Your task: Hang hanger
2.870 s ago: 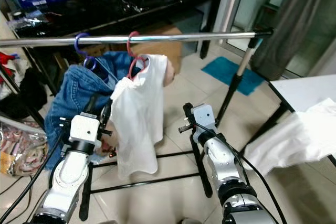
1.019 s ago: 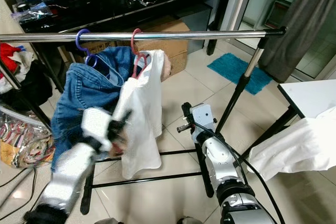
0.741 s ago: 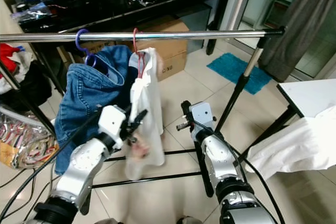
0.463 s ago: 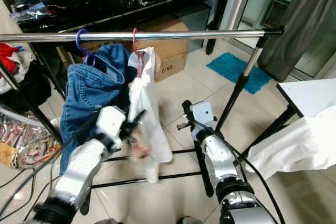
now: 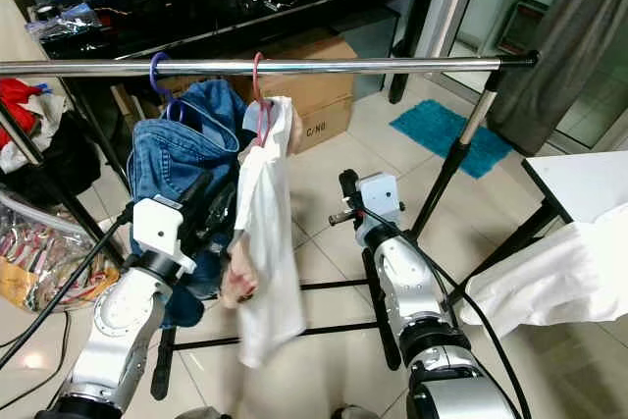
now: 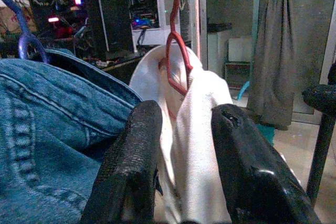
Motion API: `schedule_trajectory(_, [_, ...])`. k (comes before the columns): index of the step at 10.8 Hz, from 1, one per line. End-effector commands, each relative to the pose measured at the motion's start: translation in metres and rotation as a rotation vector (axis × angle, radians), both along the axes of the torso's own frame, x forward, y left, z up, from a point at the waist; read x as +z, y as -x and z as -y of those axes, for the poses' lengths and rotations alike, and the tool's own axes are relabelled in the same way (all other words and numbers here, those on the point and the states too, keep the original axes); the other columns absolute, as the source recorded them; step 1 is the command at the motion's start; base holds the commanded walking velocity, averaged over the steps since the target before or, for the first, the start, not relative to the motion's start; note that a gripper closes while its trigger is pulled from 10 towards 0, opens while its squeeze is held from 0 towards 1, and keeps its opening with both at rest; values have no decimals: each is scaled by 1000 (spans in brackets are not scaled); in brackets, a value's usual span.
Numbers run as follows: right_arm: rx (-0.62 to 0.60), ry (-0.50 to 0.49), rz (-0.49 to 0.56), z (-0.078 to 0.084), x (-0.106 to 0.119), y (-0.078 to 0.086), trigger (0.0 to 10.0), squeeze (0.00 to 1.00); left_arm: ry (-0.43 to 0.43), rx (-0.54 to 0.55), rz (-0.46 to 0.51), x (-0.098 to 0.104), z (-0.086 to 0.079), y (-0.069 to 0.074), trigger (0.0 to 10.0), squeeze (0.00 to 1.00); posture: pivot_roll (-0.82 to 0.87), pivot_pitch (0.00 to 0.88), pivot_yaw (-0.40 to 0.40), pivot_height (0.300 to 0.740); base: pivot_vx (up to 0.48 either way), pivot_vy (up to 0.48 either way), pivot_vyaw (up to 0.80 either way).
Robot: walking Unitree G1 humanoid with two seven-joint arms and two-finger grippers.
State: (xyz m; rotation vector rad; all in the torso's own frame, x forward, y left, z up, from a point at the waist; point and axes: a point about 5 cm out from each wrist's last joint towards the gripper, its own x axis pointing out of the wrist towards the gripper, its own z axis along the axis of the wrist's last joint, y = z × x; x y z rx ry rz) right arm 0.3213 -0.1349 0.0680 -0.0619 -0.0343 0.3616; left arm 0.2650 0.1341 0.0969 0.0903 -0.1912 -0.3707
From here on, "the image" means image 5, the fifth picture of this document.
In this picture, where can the red cloth pile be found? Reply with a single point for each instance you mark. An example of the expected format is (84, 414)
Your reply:
(20, 100)

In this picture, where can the blue denim garment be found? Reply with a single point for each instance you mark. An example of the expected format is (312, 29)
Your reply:
(177, 154)

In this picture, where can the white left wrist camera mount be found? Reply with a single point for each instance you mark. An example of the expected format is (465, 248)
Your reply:
(162, 228)

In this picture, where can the dark robot left foot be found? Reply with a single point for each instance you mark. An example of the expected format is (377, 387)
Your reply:
(196, 413)

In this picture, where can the large cardboard box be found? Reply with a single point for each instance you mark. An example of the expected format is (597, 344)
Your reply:
(319, 95)

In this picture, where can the white table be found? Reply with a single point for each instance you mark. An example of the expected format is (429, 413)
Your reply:
(584, 183)

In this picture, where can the crumpled clear plastic bag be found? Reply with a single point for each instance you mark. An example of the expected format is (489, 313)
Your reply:
(64, 22)

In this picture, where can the purple plastic hanger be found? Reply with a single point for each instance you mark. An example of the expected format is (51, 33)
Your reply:
(154, 74)

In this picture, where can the dark robot foot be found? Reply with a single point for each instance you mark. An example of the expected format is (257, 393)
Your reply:
(196, 413)
(353, 414)

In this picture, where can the plain white garment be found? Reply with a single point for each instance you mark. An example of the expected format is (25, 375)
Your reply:
(549, 277)

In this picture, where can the teal floor mat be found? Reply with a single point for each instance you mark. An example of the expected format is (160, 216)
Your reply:
(442, 130)

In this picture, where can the clear plastic bag of items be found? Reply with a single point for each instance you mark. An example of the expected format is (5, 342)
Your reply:
(39, 262)

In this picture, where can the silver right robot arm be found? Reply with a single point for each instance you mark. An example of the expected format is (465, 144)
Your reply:
(402, 287)

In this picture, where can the grey curtain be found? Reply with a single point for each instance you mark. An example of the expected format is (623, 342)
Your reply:
(559, 36)

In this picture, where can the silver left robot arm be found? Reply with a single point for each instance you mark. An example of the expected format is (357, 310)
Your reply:
(123, 336)

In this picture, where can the chrome and black clothes rack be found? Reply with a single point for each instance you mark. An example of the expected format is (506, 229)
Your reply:
(402, 65)

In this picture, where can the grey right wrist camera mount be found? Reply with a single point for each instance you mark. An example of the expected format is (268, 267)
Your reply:
(378, 198)

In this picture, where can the dark robot right foot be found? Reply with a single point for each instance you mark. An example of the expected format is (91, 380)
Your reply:
(353, 414)

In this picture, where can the red plastic hanger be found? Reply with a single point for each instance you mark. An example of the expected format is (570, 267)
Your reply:
(257, 85)

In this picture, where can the printed white shirt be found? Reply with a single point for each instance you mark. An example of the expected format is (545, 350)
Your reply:
(270, 242)

